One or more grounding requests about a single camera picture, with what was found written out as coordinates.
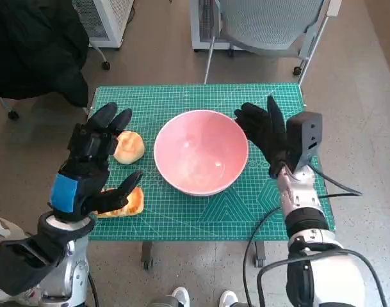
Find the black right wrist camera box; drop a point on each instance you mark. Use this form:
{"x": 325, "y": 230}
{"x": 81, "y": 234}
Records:
{"x": 303, "y": 137}

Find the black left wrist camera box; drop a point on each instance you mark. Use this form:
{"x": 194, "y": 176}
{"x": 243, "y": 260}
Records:
{"x": 21, "y": 265}

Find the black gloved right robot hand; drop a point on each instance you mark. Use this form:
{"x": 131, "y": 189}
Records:
{"x": 268, "y": 134}

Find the green cutting mat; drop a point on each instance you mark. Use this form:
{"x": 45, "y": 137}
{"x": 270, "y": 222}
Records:
{"x": 182, "y": 220}

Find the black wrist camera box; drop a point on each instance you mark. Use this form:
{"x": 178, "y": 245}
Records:
{"x": 21, "y": 265}
{"x": 303, "y": 137}

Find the pink bowl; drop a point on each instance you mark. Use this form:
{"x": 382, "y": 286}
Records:
{"x": 201, "y": 150}

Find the black table foot with caster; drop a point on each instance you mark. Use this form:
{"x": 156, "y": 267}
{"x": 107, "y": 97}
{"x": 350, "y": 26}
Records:
{"x": 147, "y": 256}
{"x": 259, "y": 254}

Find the grey swivel chair base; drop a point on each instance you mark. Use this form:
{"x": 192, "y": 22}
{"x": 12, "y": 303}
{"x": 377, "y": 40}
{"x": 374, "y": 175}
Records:
{"x": 106, "y": 65}

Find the white cabinet with vent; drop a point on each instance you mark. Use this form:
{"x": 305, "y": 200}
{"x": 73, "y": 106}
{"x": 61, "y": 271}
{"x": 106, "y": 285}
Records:
{"x": 201, "y": 32}

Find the round toy bread bun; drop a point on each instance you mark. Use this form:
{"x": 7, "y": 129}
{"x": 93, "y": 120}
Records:
{"x": 130, "y": 147}

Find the grey trouser leg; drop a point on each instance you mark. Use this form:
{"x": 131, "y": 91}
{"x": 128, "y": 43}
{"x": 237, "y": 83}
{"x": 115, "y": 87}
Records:
{"x": 162, "y": 302}

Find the white shoe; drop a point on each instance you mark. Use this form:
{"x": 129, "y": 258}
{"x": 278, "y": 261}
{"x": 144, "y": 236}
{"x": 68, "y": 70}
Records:
{"x": 181, "y": 295}
{"x": 229, "y": 299}

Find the grey mesh office chair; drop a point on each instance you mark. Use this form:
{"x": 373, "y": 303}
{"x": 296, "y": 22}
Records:
{"x": 265, "y": 22}

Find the white appliance with grille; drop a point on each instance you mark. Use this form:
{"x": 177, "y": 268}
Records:
{"x": 113, "y": 19}

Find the rectangular toy bread loaf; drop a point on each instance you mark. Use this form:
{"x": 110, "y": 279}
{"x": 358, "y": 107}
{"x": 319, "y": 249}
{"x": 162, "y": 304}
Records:
{"x": 134, "y": 201}

